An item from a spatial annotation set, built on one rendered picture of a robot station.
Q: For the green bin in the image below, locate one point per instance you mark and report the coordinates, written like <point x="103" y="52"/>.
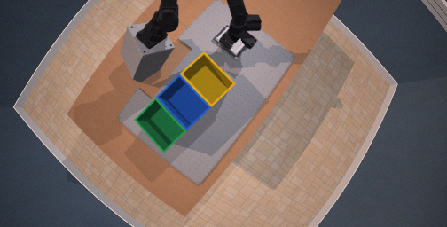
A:
<point x="160" y="125"/>

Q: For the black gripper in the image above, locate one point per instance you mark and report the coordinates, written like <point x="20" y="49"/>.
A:
<point x="226" y="38"/>

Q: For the white well plate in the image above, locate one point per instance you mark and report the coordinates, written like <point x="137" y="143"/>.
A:
<point x="238" y="44"/>

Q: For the blue bin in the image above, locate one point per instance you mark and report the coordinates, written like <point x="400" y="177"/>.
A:
<point x="182" y="103"/>

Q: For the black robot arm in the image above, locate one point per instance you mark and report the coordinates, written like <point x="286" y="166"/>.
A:
<point x="154" y="31"/>

